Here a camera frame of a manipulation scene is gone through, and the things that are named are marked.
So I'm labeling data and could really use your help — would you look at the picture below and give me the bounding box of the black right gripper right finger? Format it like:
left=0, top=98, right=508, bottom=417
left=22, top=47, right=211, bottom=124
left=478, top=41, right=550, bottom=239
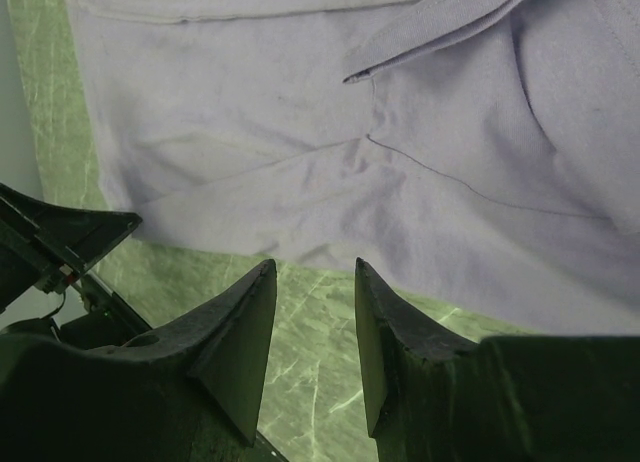
left=355, top=260, right=639, bottom=461

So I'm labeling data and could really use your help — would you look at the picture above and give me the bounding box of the purple t shirt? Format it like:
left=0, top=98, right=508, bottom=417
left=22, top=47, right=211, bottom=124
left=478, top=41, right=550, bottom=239
left=65, top=0, right=639, bottom=335

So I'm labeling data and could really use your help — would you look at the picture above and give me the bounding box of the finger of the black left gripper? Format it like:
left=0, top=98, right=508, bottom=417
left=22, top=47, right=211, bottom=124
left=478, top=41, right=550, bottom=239
left=1, top=184, right=142, bottom=310

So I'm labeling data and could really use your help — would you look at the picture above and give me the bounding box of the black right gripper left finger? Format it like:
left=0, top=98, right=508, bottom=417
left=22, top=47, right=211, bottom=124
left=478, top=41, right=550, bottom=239
left=1, top=260, right=277, bottom=461

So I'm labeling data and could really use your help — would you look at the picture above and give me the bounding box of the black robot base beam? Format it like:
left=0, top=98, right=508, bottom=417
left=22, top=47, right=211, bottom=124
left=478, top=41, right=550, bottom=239
left=59, top=275, right=286, bottom=461

